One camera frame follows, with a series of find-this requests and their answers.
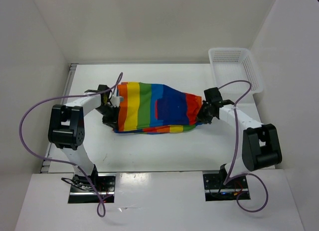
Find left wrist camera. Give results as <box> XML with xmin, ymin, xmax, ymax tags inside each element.
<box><xmin>110</xmin><ymin>96</ymin><xmax>124</xmax><ymax>107</ymax></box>

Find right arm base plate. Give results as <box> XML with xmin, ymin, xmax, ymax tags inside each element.
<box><xmin>202</xmin><ymin>171</ymin><xmax>251</xmax><ymax>202</ymax></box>

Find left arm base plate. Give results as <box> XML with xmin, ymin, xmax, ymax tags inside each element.
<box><xmin>61</xmin><ymin>173</ymin><xmax>116</xmax><ymax>204</ymax></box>

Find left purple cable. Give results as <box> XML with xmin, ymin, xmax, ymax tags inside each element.
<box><xmin>18</xmin><ymin>72</ymin><xmax>124</xmax><ymax>218</ymax></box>

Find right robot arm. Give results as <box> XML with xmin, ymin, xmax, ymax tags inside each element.
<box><xmin>197</xmin><ymin>88</ymin><xmax>282</xmax><ymax>188</ymax></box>

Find white plastic basket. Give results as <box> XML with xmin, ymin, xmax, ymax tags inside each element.
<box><xmin>208</xmin><ymin>48</ymin><xmax>264</xmax><ymax>94</ymax></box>

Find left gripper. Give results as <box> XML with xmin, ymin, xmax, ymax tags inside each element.
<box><xmin>95</xmin><ymin>104</ymin><xmax>120</xmax><ymax>130</ymax></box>

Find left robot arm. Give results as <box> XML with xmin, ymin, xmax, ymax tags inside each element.
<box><xmin>48</xmin><ymin>85</ymin><xmax>123</xmax><ymax>191</ymax></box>

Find rainbow striped shorts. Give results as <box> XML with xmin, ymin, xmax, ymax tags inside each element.
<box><xmin>114</xmin><ymin>82</ymin><xmax>202</xmax><ymax>134</ymax></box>

